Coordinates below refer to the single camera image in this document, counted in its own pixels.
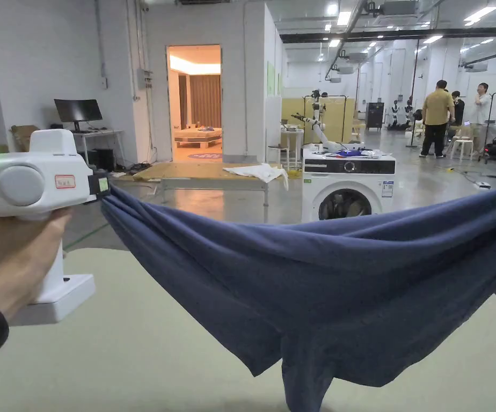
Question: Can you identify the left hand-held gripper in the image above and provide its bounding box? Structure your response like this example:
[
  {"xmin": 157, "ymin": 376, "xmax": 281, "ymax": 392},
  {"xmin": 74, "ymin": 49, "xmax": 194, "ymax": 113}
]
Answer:
[{"xmin": 0, "ymin": 128, "xmax": 114, "ymax": 327}]

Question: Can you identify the dark blue shirt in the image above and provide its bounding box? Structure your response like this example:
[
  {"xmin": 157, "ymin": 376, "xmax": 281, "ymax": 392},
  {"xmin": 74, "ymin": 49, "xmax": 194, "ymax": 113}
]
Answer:
[{"xmin": 100, "ymin": 180, "xmax": 496, "ymax": 412}]

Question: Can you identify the person's left hand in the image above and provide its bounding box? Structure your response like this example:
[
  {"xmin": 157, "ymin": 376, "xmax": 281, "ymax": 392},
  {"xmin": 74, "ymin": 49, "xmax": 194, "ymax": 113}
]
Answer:
[{"xmin": 0, "ymin": 210, "xmax": 75, "ymax": 321}]

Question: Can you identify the white desk with monitor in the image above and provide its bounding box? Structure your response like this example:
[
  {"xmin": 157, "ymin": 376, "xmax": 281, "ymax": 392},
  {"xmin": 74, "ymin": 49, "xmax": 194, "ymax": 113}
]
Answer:
[{"xmin": 53, "ymin": 98, "xmax": 125, "ymax": 173}]

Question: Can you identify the low wooden table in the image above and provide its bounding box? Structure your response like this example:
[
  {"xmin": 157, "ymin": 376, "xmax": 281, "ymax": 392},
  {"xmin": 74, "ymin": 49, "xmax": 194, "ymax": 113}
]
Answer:
[{"xmin": 131, "ymin": 161, "xmax": 301, "ymax": 220}]

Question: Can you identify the brown carton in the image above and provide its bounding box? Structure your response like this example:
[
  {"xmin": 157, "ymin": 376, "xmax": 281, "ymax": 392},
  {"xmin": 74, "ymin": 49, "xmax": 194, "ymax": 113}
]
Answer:
[{"xmin": 10, "ymin": 124, "xmax": 40, "ymax": 152}]

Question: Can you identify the wooden bed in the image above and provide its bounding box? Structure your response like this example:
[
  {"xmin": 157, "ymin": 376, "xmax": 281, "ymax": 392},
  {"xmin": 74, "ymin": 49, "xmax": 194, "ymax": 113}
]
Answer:
[{"xmin": 173, "ymin": 125, "xmax": 223, "ymax": 150}]

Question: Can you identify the white cloth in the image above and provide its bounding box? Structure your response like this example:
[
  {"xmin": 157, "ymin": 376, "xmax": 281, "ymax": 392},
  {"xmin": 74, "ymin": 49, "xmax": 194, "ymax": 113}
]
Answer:
[{"xmin": 222, "ymin": 163, "xmax": 290, "ymax": 191}]

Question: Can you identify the bed with beige sheet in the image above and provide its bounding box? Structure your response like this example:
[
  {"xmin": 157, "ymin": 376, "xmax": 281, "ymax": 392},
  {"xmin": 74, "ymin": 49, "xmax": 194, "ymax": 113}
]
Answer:
[{"xmin": 0, "ymin": 247, "xmax": 496, "ymax": 412}]

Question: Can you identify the small round white table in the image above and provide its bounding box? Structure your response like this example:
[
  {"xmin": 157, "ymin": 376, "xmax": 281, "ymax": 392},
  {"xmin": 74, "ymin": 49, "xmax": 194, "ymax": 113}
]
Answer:
[{"xmin": 267, "ymin": 127, "xmax": 305, "ymax": 171}]

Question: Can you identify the white washing machine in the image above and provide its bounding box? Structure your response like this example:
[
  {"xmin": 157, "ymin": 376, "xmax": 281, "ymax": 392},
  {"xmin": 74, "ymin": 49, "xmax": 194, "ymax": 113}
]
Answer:
[{"xmin": 301, "ymin": 145, "xmax": 397, "ymax": 224}]

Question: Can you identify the black cabinet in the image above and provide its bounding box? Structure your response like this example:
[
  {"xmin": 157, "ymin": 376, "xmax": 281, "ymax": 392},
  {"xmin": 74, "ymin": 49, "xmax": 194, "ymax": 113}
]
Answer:
[{"xmin": 366, "ymin": 101, "xmax": 385, "ymax": 132}]

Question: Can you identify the white stool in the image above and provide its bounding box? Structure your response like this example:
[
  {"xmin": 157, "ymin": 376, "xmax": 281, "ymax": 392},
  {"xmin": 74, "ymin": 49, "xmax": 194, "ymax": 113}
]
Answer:
[{"xmin": 449, "ymin": 136, "xmax": 477, "ymax": 162}]

